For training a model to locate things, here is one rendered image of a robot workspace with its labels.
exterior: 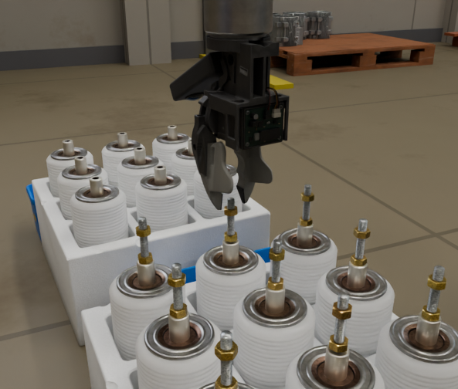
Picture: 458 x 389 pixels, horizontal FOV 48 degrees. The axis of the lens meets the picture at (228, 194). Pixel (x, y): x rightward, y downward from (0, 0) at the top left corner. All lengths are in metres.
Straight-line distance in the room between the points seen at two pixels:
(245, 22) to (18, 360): 0.69
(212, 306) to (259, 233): 0.35
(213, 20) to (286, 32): 2.99
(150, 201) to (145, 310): 0.33
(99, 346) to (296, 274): 0.28
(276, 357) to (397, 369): 0.13
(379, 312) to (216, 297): 0.20
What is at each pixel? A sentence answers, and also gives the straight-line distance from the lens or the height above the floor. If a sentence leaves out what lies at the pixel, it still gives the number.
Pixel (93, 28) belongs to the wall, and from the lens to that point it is 3.79.
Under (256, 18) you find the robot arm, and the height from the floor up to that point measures 0.57.
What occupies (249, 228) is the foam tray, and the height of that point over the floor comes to 0.15.
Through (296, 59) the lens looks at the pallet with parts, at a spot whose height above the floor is 0.10.
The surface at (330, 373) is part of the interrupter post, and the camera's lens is 0.53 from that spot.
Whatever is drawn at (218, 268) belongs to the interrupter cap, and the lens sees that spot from 0.68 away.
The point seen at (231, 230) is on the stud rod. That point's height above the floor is 0.30.
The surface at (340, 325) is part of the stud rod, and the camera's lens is 0.50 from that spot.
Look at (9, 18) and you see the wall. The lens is 3.74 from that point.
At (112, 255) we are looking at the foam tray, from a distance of 0.90.
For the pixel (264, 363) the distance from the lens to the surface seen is 0.61.
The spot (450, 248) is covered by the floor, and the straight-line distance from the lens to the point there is 1.35.
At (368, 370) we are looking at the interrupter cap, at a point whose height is 0.25.
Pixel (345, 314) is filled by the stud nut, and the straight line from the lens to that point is 0.49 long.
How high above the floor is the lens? 0.61
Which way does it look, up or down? 24 degrees down
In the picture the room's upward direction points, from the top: straight up
